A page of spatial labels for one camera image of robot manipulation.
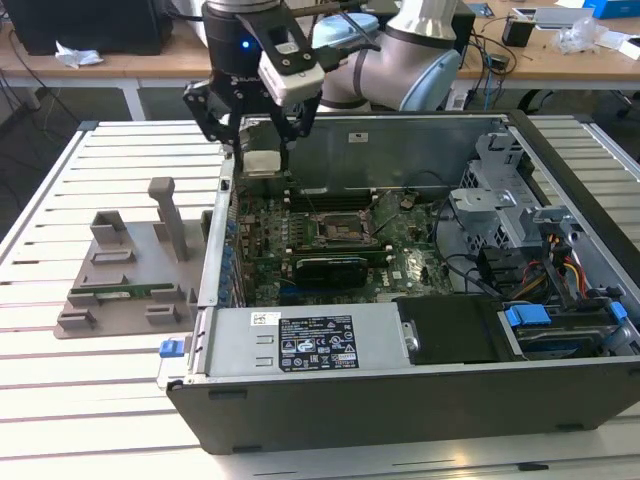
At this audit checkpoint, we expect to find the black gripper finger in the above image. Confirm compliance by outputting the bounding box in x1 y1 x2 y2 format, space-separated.
268 92 322 172
181 80 247 172

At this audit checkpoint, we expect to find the silver CPU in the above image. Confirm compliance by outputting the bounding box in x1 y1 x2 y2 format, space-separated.
242 149 284 178

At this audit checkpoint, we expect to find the CPU socket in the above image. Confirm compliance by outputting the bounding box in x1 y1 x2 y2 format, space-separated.
312 209 376 247

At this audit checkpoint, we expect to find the large white bin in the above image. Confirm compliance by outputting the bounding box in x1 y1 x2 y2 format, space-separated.
168 0 209 32

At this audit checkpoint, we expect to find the wooden desk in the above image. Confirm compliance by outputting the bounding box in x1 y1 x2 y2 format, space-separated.
0 0 640 121

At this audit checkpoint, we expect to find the black RAM slot bank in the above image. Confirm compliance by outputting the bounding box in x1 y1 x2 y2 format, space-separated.
288 187 377 210

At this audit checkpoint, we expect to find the long installed RAM stick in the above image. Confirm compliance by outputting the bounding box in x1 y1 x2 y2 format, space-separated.
287 242 389 263

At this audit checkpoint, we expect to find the large black computer tower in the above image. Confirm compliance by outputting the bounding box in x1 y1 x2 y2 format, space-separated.
4 0 174 57

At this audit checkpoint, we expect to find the grey-brown parts rack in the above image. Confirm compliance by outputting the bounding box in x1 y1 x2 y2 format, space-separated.
53 176 214 341

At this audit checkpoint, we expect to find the black graphics card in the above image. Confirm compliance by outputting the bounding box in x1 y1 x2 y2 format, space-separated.
292 254 369 289

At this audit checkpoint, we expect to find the crumpled white paper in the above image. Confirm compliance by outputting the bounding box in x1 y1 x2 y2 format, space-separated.
53 40 105 70

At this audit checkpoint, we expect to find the green motherboard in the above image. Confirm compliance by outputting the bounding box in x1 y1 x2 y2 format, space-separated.
233 188 454 307

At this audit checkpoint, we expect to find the green RAM stick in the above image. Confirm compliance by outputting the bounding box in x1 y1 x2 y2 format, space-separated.
69 282 177 299

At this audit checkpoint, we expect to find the grey metal drive cage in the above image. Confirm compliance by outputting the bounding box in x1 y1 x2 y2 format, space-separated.
447 130 587 261

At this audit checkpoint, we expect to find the silver power supply unit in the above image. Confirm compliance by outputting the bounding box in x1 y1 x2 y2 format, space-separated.
198 301 417 377

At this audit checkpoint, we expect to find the blue case latch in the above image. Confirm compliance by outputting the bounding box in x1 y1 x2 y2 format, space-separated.
158 338 186 360

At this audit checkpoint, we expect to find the small black box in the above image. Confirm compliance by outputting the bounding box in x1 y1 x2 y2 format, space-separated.
501 14 537 49

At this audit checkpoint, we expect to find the black plastic shroud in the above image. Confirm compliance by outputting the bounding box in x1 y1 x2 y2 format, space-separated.
392 294 527 366

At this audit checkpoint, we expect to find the hard disk in blue carrier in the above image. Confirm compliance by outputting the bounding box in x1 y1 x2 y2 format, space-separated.
497 287 629 362

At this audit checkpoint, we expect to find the clear plastic bag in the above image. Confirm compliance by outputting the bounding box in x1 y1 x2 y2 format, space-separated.
552 17 612 55

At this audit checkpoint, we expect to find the black open PC case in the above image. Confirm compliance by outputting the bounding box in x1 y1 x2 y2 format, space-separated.
157 109 640 456

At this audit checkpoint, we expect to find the blue cardboard box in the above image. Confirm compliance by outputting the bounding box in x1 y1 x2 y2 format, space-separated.
582 0 640 20

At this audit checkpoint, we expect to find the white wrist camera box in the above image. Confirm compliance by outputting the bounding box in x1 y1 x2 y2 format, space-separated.
234 9 326 107

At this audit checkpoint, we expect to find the black looped case cable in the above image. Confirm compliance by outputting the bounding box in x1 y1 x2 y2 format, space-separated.
432 197 501 297

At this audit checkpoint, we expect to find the yellow red wire bundle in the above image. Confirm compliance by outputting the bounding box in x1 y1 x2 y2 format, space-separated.
519 232 589 302

